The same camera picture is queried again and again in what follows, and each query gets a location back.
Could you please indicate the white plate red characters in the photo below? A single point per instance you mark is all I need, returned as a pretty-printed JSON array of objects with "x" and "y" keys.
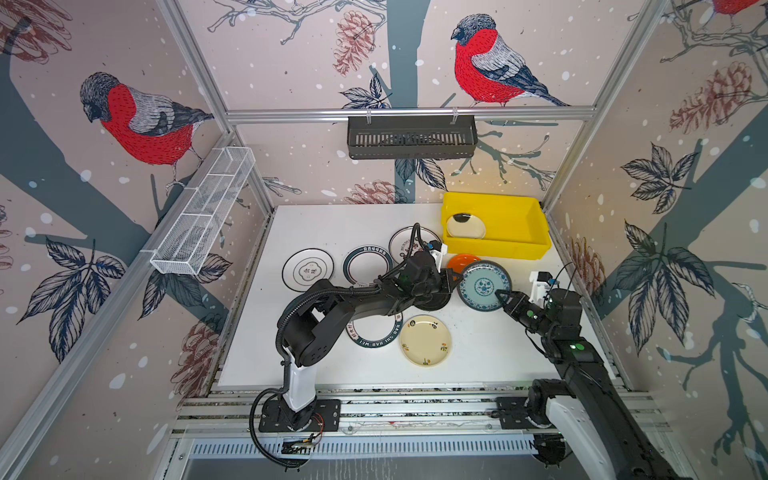
[{"x": 400, "y": 242}]

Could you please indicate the white wire mesh shelf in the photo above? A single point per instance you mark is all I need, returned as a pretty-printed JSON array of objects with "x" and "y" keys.
[{"x": 192, "y": 236}]

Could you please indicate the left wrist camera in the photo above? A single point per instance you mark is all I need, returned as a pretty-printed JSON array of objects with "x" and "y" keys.
[{"x": 437, "y": 250}]

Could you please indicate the blue green patterned plate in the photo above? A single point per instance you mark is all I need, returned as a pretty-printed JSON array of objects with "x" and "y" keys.
[{"x": 481, "y": 280}]

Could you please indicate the white plate green rim lettered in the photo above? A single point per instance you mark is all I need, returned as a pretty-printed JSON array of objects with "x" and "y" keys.
[{"x": 376, "y": 331}]

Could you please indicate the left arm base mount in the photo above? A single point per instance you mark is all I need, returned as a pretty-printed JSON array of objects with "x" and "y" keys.
[{"x": 321, "y": 415}]

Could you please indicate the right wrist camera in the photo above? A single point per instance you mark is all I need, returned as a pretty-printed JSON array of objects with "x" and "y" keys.
[{"x": 541, "y": 284}]

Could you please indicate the yellow plastic bin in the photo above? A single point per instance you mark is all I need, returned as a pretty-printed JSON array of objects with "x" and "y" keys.
[{"x": 516, "y": 226}]

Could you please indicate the orange plate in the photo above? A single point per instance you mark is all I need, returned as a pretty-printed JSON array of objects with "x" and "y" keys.
[{"x": 459, "y": 262}]

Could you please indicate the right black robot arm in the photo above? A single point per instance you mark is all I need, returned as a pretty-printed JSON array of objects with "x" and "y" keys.
[{"x": 582, "y": 404}]

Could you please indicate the aluminium rail frame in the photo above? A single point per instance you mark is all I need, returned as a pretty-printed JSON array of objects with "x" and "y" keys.
[{"x": 364, "y": 411}]

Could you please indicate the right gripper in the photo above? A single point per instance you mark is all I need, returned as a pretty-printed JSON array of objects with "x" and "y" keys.
[{"x": 515, "y": 304}]

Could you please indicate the white plate green rim upper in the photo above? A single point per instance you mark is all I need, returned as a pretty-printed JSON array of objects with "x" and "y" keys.
[{"x": 365, "y": 263}]

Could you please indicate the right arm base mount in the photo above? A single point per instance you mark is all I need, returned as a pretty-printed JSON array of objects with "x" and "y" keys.
[{"x": 521, "y": 413}]

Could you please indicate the cream plate flower dots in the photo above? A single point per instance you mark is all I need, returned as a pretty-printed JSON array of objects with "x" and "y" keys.
[{"x": 425, "y": 340}]

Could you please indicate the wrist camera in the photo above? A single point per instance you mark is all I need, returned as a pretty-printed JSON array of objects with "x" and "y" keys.
[
  {"x": 541, "y": 284},
  {"x": 437, "y": 250}
]

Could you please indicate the cream plate black spot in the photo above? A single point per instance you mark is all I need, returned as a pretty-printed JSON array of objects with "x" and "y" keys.
[{"x": 465, "y": 225}]

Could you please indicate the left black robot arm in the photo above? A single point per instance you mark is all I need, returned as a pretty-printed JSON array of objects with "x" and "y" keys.
[{"x": 311, "y": 324}]

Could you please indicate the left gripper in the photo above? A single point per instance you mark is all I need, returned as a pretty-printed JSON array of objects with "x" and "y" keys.
[{"x": 447, "y": 284}]

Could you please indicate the black hanging wire basket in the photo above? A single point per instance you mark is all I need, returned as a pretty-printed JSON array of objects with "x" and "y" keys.
[{"x": 419, "y": 137}]

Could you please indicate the white plate black cloud outline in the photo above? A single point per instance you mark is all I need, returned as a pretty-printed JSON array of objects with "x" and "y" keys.
[{"x": 305, "y": 267}]

